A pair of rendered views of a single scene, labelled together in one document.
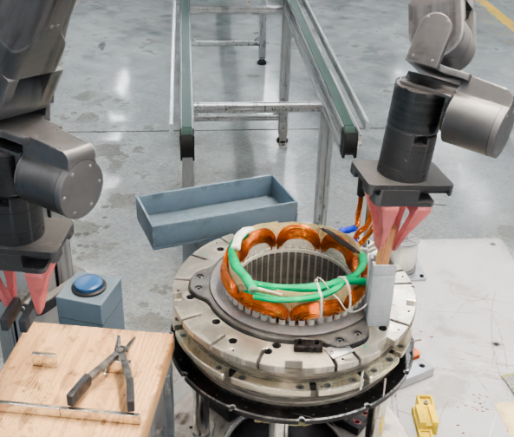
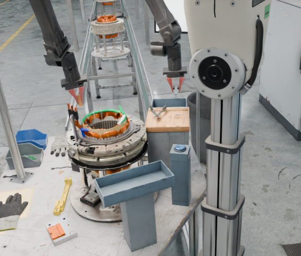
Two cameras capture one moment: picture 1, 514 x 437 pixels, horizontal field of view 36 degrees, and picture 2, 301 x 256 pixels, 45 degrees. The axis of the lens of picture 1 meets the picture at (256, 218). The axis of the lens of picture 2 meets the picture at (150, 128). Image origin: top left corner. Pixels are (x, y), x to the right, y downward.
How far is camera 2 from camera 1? 2.17 m
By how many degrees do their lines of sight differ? 123
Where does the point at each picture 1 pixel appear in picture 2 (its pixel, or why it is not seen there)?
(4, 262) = not seen: hidden behind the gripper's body
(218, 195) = (133, 192)
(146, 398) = (148, 115)
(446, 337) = (26, 248)
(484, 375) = (22, 229)
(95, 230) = not seen: outside the picture
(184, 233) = (148, 168)
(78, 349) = (170, 121)
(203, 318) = (135, 120)
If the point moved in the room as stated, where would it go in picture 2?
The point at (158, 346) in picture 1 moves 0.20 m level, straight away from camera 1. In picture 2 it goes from (148, 124) to (156, 147)
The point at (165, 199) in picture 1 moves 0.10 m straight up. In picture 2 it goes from (160, 182) to (158, 157)
